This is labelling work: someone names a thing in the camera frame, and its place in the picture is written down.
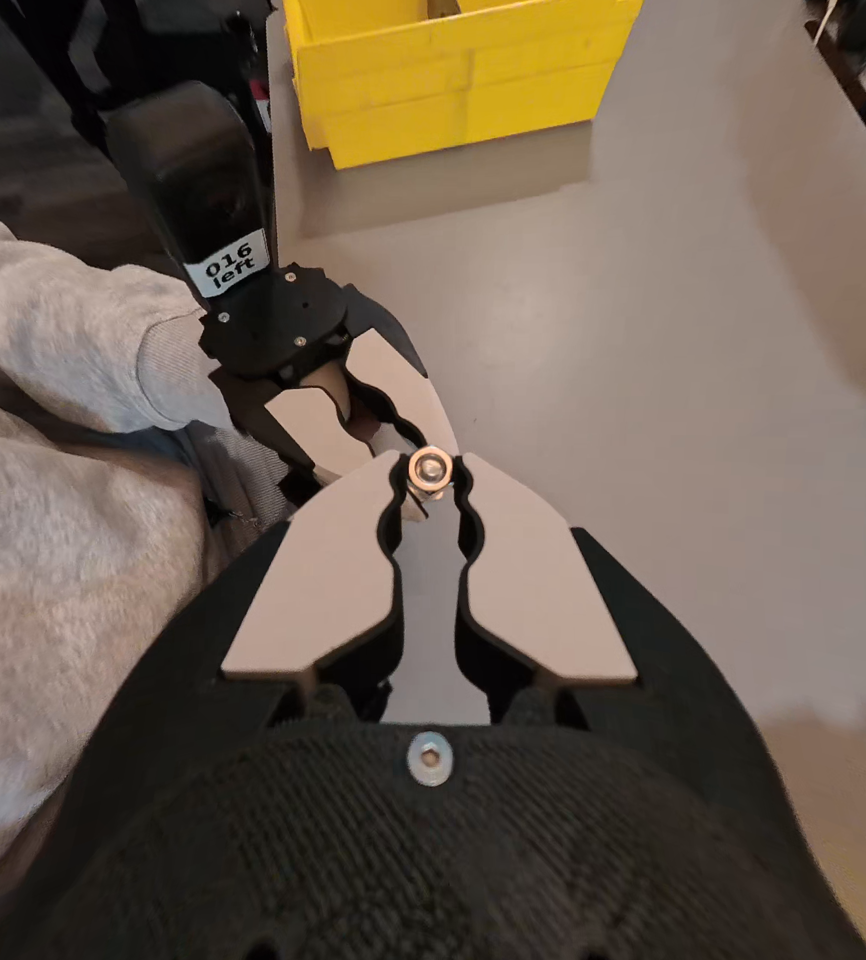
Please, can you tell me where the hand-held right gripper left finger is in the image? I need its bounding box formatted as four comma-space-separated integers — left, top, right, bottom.
220, 450, 408, 721

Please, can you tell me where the grey desk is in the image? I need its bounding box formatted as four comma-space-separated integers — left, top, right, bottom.
264, 0, 866, 960

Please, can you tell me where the yellow plastic bin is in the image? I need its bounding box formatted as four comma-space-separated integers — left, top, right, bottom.
281, 0, 645, 171

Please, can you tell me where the steel hex nut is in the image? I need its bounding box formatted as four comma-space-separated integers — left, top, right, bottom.
405, 445, 456, 501

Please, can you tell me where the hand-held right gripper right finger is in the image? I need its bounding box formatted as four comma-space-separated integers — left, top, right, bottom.
454, 450, 641, 725

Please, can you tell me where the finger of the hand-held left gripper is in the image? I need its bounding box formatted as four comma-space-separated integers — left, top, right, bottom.
262, 384, 379, 483
343, 328, 462, 460

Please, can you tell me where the person's left hand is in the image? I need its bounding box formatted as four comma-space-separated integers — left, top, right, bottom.
311, 358, 380, 445

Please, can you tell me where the person's grey sweatshirt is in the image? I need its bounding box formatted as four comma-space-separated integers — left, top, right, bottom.
0, 390, 293, 905

